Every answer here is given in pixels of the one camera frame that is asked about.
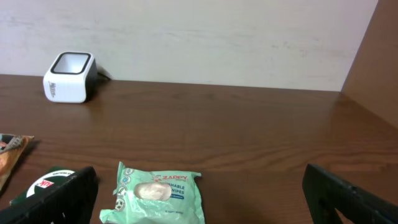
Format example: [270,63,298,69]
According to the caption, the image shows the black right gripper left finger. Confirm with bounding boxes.
[1,167,99,224]

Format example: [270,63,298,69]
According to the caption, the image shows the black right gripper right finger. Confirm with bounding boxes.
[302,164,397,224]

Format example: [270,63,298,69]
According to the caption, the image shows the dark green round-logo packet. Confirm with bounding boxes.
[9,166,75,206]

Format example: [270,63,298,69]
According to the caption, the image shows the green wet wipes pack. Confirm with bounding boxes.
[99,162,205,224]

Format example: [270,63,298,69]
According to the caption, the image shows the yellow snack bag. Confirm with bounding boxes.
[1,134,34,189]

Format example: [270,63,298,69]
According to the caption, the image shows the white barcode scanner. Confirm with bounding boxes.
[43,52,98,103]

